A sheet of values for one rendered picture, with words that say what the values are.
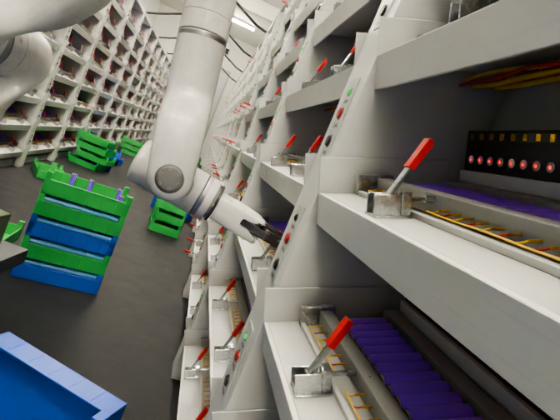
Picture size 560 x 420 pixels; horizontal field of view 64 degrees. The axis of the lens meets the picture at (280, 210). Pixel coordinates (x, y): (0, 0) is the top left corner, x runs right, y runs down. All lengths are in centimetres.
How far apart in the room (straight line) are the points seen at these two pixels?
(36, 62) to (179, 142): 50
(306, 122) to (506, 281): 110
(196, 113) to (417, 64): 40
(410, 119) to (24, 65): 82
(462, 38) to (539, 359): 30
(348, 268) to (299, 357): 16
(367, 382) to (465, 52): 32
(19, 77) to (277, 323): 80
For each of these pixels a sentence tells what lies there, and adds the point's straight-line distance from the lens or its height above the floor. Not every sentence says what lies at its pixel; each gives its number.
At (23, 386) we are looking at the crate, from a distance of 111.
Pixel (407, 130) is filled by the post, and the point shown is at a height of 84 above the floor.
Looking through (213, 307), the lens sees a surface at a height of 32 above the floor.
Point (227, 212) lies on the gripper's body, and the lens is 82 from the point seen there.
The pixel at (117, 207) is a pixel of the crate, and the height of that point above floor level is 35.
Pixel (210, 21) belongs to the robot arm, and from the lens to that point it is 86.
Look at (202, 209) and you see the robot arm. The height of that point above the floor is 60.
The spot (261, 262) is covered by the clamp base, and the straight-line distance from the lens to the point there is 89.
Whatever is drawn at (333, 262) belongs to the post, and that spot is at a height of 63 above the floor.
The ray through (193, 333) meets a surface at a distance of 143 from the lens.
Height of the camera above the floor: 73
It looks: 5 degrees down
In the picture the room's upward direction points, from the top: 23 degrees clockwise
